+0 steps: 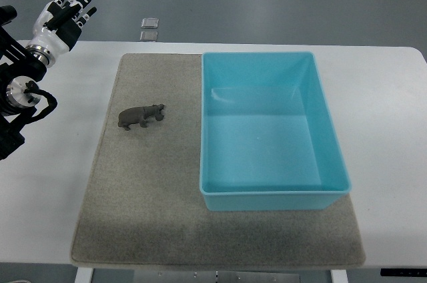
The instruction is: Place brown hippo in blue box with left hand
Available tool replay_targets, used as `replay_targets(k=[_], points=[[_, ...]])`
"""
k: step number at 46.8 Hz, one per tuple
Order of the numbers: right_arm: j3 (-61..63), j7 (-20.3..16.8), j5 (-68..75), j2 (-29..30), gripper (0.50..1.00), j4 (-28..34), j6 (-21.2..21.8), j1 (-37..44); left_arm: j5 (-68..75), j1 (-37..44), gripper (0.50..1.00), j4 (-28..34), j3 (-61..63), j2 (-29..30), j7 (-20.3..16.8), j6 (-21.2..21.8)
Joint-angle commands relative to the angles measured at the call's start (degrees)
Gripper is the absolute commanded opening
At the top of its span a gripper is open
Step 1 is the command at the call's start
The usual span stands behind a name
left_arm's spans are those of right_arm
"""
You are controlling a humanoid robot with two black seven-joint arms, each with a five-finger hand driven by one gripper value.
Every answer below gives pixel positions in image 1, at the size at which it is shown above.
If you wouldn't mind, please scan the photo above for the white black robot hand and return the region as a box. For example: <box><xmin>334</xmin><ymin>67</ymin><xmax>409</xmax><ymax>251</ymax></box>
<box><xmin>26</xmin><ymin>0</ymin><xmax>97</xmax><ymax>66</ymax></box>

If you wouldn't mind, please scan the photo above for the brown toy hippo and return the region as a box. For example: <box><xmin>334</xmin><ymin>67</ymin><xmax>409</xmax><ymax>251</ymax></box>
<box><xmin>117</xmin><ymin>103</ymin><xmax>165</xmax><ymax>131</ymax></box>

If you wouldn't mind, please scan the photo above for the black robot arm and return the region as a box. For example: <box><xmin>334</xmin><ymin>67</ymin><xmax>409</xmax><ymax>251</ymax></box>
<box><xmin>1</xmin><ymin>28</ymin><xmax>57</xmax><ymax>160</ymax></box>

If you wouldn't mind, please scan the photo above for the blue plastic box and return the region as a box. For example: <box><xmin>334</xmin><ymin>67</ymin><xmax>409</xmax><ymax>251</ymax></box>
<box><xmin>199</xmin><ymin>52</ymin><xmax>352</xmax><ymax>212</ymax></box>

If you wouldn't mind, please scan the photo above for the lower floor socket plate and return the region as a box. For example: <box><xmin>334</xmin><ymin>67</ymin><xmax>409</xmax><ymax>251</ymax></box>
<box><xmin>139</xmin><ymin>31</ymin><xmax>158</xmax><ymax>42</ymax></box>

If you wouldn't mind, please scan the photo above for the floor socket plate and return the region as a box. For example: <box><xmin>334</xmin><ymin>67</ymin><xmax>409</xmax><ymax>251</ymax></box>
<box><xmin>141</xmin><ymin>17</ymin><xmax>159</xmax><ymax>29</ymax></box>
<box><xmin>139</xmin><ymin>31</ymin><xmax>158</xmax><ymax>42</ymax></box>

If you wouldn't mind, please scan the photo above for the upper floor socket plate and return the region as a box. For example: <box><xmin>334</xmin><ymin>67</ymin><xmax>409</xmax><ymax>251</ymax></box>
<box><xmin>141</xmin><ymin>17</ymin><xmax>159</xmax><ymax>29</ymax></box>

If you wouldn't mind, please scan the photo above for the grey felt mat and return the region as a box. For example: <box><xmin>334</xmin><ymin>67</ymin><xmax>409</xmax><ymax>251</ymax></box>
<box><xmin>71</xmin><ymin>54</ymin><xmax>365</xmax><ymax>270</ymax></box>

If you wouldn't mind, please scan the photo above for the black table control panel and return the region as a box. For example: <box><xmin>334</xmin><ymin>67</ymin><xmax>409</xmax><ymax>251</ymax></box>
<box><xmin>380</xmin><ymin>268</ymin><xmax>427</xmax><ymax>278</ymax></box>

